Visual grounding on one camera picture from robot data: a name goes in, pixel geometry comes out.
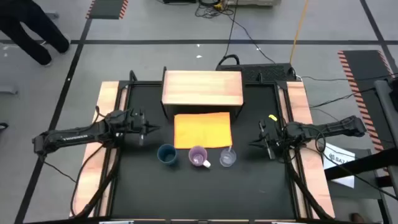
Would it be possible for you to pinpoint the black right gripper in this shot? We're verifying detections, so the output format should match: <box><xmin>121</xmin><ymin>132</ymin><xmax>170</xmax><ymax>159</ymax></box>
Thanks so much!
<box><xmin>248</xmin><ymin>119</ymin><xmax>290</xmax><ymax>160</ymax></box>

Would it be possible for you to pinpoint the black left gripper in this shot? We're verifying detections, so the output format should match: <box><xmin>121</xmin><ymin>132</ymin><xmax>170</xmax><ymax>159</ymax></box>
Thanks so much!
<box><xmin>124</xmin><ymin>108</ymin><xmax>161</xmax><ymax>147</ymax></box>

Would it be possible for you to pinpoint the tall blue cup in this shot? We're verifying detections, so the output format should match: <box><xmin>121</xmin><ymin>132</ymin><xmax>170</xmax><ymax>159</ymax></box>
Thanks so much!
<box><xmin>157</xmin><ymin>143</ymin><xmax>178</xmax><ymax>166</ymax></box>

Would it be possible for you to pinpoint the clear glass cup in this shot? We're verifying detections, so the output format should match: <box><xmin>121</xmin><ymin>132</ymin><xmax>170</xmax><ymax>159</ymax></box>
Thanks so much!
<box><xmin>219</xmin><ymin>146</ymin><xmax>237</xmax><ymax>168</ymax></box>

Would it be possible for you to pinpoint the purple mug with white handle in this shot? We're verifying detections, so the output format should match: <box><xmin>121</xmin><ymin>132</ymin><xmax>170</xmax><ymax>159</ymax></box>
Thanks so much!
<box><xmin>188</xmin><ymin>145</ymin><xmax>211</xmax><ymax>169</ymax></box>

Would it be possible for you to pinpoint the wooden shelf with black legs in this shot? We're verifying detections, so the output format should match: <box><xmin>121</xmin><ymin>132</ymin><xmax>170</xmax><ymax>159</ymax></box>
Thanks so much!
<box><xmin>160</xmin><ymin>66</ymin><xmax>245</xmax><ymax>121</ymax></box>

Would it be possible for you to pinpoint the orange cloth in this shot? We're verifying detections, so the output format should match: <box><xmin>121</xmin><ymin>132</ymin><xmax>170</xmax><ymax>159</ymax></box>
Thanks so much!
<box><xmin>173</xmin><ymin>111</ymin><xmax>233</xmax><ymax>149</ymax></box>

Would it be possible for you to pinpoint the wooden side board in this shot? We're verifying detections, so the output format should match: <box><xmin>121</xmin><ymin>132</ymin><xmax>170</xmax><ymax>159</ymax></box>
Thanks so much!
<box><xmin>70</xmin><ymin>81</ymin><xmax>128</xmax><ymax>218</ymax></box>
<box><xmin>278</xmin><ymin>81</ymin><xmax>336</xmax><ymax>218</ymax></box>

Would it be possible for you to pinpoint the black perforated box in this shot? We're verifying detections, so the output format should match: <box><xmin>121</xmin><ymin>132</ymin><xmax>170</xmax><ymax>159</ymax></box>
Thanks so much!
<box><xmin>216</xmin><ymin>54</ymin><xmax>296</xmax><ymax>83</ymax></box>

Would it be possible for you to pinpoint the white paper sign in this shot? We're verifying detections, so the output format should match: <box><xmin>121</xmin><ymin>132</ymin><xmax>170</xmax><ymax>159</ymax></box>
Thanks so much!
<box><xmin>322</xmin><ymin>142</ymin><xmax>356</xmax><ymax>189</ymax></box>

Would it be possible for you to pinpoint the black beam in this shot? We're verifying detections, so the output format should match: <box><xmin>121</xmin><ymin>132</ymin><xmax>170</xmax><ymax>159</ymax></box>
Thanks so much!
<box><xmin>325</xmin><ymin>148</ymin><xmax>398</xmax><ymax>181</ymax></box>

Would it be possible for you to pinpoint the black mat with striped edge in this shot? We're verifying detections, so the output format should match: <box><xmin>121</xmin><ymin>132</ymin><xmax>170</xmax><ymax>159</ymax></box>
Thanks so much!
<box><xmin>86</xmin><ymin>0</ymin><xmax>129</xmax><ymax>20</ymax></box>
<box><xmin>338</xmin><ymin>49</ymin><xmax>398</xmax><ymax>153</ymax></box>

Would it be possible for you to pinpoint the grey floor foot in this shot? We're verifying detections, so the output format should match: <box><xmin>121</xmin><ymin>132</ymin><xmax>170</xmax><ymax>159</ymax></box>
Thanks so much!
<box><xmin>0</xmin><ymin>85</ymin><xmax>19</xmax><ymax>95</ymax></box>

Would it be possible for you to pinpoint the person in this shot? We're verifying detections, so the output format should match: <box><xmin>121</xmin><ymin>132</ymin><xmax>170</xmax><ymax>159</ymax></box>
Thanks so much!
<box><xmin>0</xmin><ymin>0</ymin><xmax>71</xmax><ymax>67</ymax></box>

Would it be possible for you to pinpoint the black table frame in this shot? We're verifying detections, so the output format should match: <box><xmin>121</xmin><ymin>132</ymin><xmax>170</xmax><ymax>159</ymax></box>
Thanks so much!
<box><xmin>70</xmin><ymin>70</ymin><xmax>336</xmax><ymax>224</ymax></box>

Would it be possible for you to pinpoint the black cable bundle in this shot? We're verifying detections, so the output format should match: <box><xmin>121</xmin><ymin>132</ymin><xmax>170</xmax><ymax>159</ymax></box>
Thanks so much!
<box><xmin>70</xmin><ymin>144</ymin><xmax>122</xmax><ymax>218</ymax></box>
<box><xmin>284</xmin><ymin>149</ymin><xmax>335</xmax><ymax>220</ymax></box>

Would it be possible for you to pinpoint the black floor cable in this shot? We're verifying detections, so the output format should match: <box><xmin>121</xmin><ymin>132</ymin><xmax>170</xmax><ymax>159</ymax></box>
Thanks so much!
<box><xmin>228</xmin><ymin>14</ymin><xmax>277</xmax><ymax>65</ymax></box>
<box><xmin>223</xmin><ymin>0</ymin><xmax>239</xmax><ymax>65</ymax></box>

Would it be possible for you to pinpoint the yellow cable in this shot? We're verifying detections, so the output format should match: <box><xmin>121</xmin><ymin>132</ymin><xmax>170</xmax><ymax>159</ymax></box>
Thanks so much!
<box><xmin>289</xmin><ymin>0</ymin><xmax>310</xmax><ymax>65</ymax></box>

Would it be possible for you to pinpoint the grey post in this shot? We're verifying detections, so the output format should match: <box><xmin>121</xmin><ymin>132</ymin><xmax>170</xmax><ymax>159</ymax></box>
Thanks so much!
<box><xmin>374</xmin><ymin>79</ymin><xmax>398</xmax><ymax>194</ymax></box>

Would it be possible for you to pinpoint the tangled cable heap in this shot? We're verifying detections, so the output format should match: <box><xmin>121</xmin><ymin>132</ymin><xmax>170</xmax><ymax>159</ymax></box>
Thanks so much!
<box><xmin>195</xmin><ymin>0</ymin><xmax>234</xmax><ymax>18</ymax></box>

